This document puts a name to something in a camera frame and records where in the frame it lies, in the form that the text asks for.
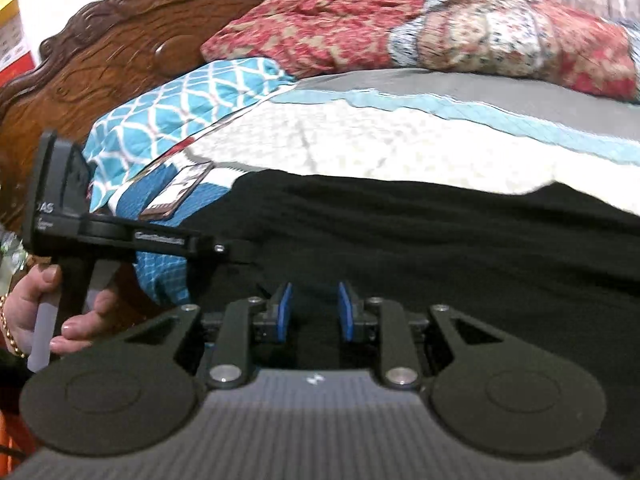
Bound person's left hand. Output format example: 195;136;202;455
4;265;121;360

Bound red floral quilt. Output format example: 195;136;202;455
200;0;640;106

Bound carved wooden headboard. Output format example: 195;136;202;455
0;0;301;322

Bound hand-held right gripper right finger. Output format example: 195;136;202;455
336;280;507;391

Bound black pants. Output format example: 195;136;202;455
190;169;640;466

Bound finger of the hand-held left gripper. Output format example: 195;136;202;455
132;227;257;267

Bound red yellow box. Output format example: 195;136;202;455
0;0;37;75

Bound gold bracelet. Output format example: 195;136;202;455
0;294;27;359

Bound zigzag patterned bed sheet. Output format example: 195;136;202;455
82;70;640;311

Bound smartphone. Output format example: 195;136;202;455
139;161;216;222

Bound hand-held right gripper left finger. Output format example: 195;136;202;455
125;281;296;391

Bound teal lattice pillow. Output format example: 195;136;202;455
82;57;297;212

